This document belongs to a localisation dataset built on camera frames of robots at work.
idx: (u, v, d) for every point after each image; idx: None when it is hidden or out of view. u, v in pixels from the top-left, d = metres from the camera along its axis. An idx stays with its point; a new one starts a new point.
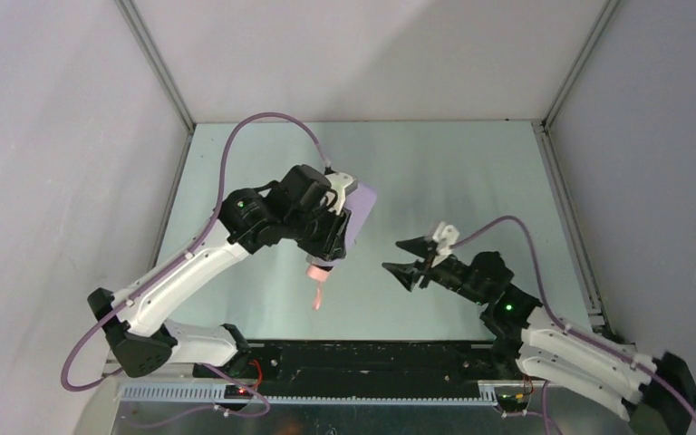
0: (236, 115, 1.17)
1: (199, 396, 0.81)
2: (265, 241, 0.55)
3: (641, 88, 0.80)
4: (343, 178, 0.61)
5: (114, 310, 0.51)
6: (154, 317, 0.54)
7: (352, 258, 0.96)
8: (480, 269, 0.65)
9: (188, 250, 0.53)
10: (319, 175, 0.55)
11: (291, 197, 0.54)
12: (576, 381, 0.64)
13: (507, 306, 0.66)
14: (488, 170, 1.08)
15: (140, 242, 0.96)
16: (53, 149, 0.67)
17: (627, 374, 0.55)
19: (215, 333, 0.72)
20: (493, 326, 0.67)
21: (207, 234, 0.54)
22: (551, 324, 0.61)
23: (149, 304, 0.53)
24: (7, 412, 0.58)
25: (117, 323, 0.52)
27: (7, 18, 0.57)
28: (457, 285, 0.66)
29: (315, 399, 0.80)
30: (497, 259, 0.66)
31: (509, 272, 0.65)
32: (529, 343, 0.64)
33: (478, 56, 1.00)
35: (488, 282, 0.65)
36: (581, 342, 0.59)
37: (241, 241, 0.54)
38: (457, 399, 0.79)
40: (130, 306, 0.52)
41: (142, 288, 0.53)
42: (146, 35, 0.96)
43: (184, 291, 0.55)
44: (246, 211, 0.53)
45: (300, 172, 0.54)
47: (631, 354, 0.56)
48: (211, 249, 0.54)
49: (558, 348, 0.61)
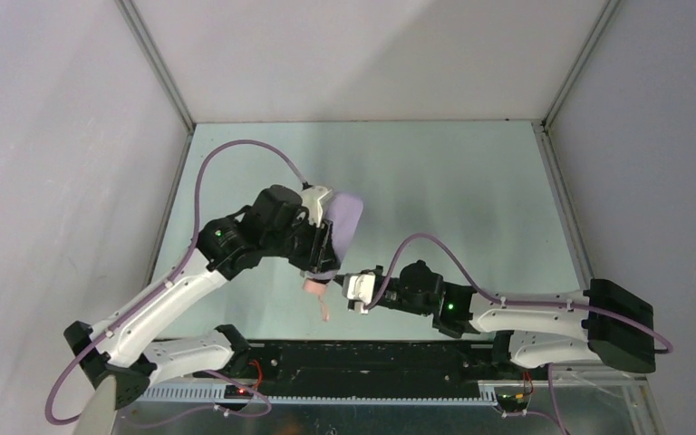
0: (237, 115, 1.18)
1: (199, 396, 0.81)
2: (246, 262, 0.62)
3: (640, 89, 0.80)
4: (317, 190, 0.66)
5: (93, 341, 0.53)
6: (134, 346, 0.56)
7: (352, 259, 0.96)
8: (409, 283, 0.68)
9: (169, 279, 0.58)
10: (286, 195, 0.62)
11: (263, 218, 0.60)
12: (555, 352, 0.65)
13: (449, 306, 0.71)
14: (487, 169, 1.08)
15: (140, 242, 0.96)
16: (53, 149, 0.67)
17: (568, 319, 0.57)
19: (205, 341, 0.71)
20: (446, 331, 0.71)
21: (187, 263, 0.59)
22: (489, 304, 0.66)
23: (130, 333, 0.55)
24: (8, 413, 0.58)
25: (96, 354, 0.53)
27: (8, 20, 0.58)
28: (398, 304, 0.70)
29: (316, 399, 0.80)
30: (420, 269, 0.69)
31: (435, 276, 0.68)
32: (486, 329, 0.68)
33: (478, 55, 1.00)
35: (421, 294, 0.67)
36: (518, 306, 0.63)
37: (224, 266, 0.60)
38: (457, 399, 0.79)
40: (110, 337, 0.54)
41: (123, 318, 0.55)
42: (146, 35, 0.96)
43: (163, 320, 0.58)
44: (224, 240, 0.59)
45: (270, 192, 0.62)
47: (565, 298, 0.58)
48: (191, 276, 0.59)
49: (508, 321, 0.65)
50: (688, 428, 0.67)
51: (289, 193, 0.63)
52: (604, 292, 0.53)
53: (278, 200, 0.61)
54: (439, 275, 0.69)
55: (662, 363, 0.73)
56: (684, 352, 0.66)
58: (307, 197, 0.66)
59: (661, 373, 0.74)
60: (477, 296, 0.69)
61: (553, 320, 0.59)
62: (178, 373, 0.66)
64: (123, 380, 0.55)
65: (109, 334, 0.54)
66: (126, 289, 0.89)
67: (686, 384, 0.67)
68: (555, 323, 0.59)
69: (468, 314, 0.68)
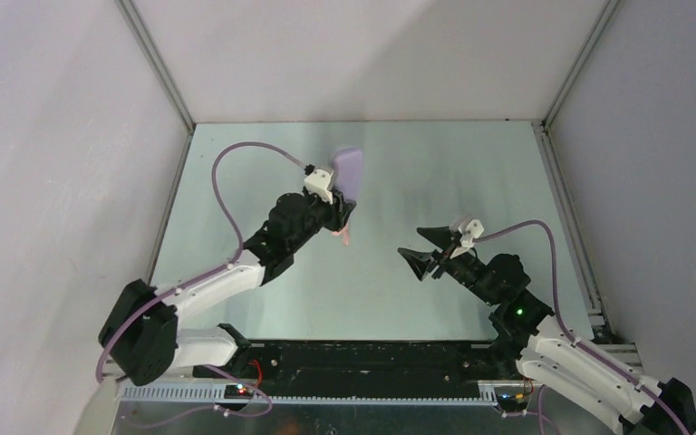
0: (237, 116, 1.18)
1: (199, 396, 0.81)
2: (285, 263, 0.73)
3: (639, 90, 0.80)
4: (321, 176, 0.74)
5: (165, 294, 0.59)
6: (190, 309, 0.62)
7: (353, 259, 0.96)
8: (497, 271, 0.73)
9: (231, 262, 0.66)
10: (293, 203, 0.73)
11: (283, 226, 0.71)
12: (573, 393, 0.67)
13: (517, 311, 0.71)
14: (487, 169, 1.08)
15: (140, 241, 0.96)
16: (52, 151, 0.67)
17: (630, 394, 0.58)
19: (213, 333, 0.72)
20: (502, 328, 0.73)
21: (241, 255, 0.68)
22: (559, 335, 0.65)
23: (193, 296, 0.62)
24: (8, 412, 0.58)
25: (164, 307, 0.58)
27: (8, 20, 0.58)
28: (470, 281, 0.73)
29: (316, 399, 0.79)
30: (515, 265, 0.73)
31: (526, 278, 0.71)
32: (534, 348, 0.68)
33: (478, 55, 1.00)
35: (501, 285, 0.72)
36: (587, 354, 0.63)
37: (267, 272, 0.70)
38: (457, 399, 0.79)
40: (178, 294, 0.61)
41: (191, 281, 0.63)
42: (145, 35, 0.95)
43: (214, 296, 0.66)
44: (264, 251, 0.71)
45: (283, 201, 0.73)
47: (637, 375, 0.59)
48: (246, 267, 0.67)
49: (565, 359, 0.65)
50: None
51: (293, 200, 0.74)
52: (681, 395, 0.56)
53: (291, 207, 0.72)
54: (527, 279, 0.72)
55: (664, 363, 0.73)
56: (689, 351, 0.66)
58: (314, 182, 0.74)
59: (661, 372, 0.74)
60: (549, 319, 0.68)
61: (613, 385, 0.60)
62: (189, 359, 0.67)
64: (159, 352, 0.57)
65: (178, 291, 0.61)
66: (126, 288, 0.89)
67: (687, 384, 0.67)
68: (613, 388, 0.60)
69: (533, 329, 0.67)
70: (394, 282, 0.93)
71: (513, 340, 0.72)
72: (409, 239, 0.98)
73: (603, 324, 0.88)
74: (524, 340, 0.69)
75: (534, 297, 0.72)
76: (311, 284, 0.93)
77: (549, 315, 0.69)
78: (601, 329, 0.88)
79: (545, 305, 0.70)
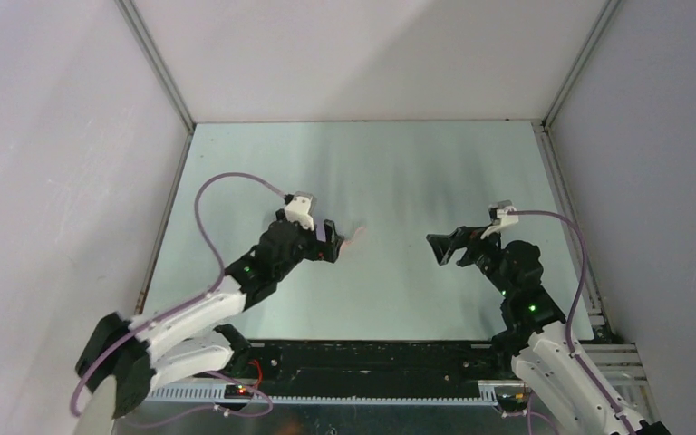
0: (237, 116, 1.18)
1: (199, 396, 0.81)
2: (265, 290, 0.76)
3: (639, 90, 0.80)
4: (301, 202, 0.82)
5: (138, 329, 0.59)
6: (166, 343, 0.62)
7: (352, 258, 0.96)
8: (514, 256, 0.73)
9: (208, 292, 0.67)
10: (283, 232, 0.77)
11: (272, 252, 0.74)
12: (555, 405, 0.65)
13: (530, 306, 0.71)
14: (487, 169, 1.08)
15: (140, 240, 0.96)
16: (52, 152, 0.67)
17: (607, 418, 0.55)
19: (204, 343, 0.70)
20: (508, 316, 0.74)
21: (222, 283, 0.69)
22: (560, 343, 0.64)
23: (169, 329, 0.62)
24: (8, 413, 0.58)
25: (137, 342, 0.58)
27: (9, 22, 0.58)
28: (492, 267, 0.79)
29: (316, 399, 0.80)
30: (534, 254, 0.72)
31: (536, 266, 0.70)
32: (531, 347, 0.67)
33: (477, 55, 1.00)
35: (513, 272, 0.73)
36: (580, 366, 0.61)
37: (246, 297, 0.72)
38: (457, 399, 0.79)
40: (151, 328, 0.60)
41: (165, 314, 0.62)
42: (146, 35, 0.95)
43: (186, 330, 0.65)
44: (246, 277, 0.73)
45: (273, 229, 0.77)
47: (623, 405, 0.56)
48: (227, 294, 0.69)
49: (557, 365, 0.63)
50: (690, 429, 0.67)
51: (284, 229, 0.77)
52: None
53: (280, 236, 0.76)
54: (541, 269, 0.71)
55: (665, 363, 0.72)
56: (689, 352, 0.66)
58: (296, 208, 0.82)
59: (661, 373, 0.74)
60: (558, 326, 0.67)
61: (592, 405, 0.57)
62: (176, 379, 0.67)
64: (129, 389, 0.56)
65: (152, 324, 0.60)
66: (126, 288, 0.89)
67: (686, 385, 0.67)
68: (591, 408, 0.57)
69: (537, 327, 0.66)
70: (397, 281, 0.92)
71: (516, 333, 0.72)
72: (408, 240, 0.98)
73: (603, 324, 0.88)
74: (526, 335, 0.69)
75: (550, 298, 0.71)
76: (311, 283, 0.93)
77: (559, 322, 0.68)
78: (601, 329, 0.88)
79: (559, 312, 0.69)
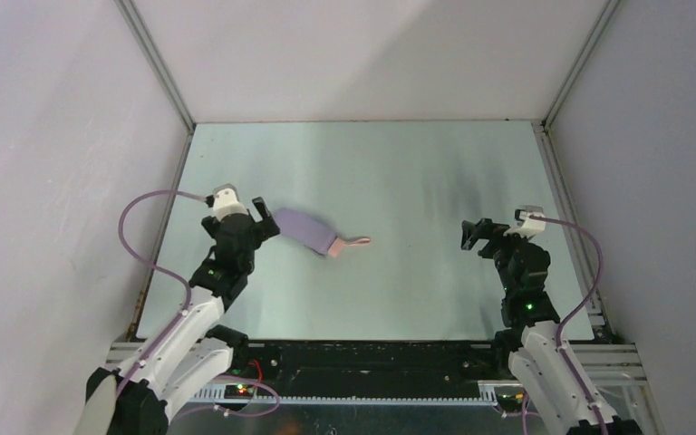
0: (237, 116, 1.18)
1: (199, 396, 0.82)
2: (239, 283, 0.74)
3: (639, 90, 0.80)
4: (227, 195, 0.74)
5: (130, 372, 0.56)
6: (163, 373, 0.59)
7: (353, 258, 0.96)
8: (523, 257, 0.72)
9: (184, 309, 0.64)
10: (236, 224, 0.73)
11: (232, 247, 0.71)
12: (537, 402, 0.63)
13: (527, 304, 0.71)
14: (487, 169, 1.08)
15: (140, 240, 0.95)
16: (53, 152, 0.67)
17: (580, 406, 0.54)
19: (200, 352, 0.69)
20: (507, 310, 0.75)
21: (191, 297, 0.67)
22: (550, 337, 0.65)
23: (161, 360, 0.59)
24: (9, 413, 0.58)
25: (134, 382, 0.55)
27: (8, 22, 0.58)
28: (505, 264, 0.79)
29: (316, 399, 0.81)
30: (545, 257, 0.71)
31: (544, 270, 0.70)
32: (524, 342, 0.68)
33: (477, 55, 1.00)
35: (518, 271, 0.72)
36: (565, 359, 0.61)
37: (224, 297, 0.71)
38: (455, 399, 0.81)
40: (142, 367, 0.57)
41: (149, 349, 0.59)
42: (147, 36, 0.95)
43: (178, 352, 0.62)
44: (213, 279, 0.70)
45: (226, 223, 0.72)
47: (600, 399, 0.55)
48: (202, 305, 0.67)
49: (544, 358, 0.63)
50: (689, 429, 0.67)
51: (234, 220, 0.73)
52: None
53: (234, 227, 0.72)
54: (546, 273, 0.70)
55: (663, 363, 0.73)
56: (689, 352, 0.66)
58: (225, 203, 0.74)
59: (660, 373, 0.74)
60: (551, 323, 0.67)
61: (567, 394, 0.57)
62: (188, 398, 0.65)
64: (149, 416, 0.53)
65: (141, 362, 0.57)
66: (126, 288, 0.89)
67: (685, 386, 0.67)
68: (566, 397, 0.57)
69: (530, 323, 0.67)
70: (398, 281, 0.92)
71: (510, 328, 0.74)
72: (409, 240, 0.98)
73: (603, 324, 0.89)
74: (518, 332, 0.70)
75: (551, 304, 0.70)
76: (311, 283, 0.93)
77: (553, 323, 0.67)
78: (601, 329, 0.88)
79: (554, 314, 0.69)
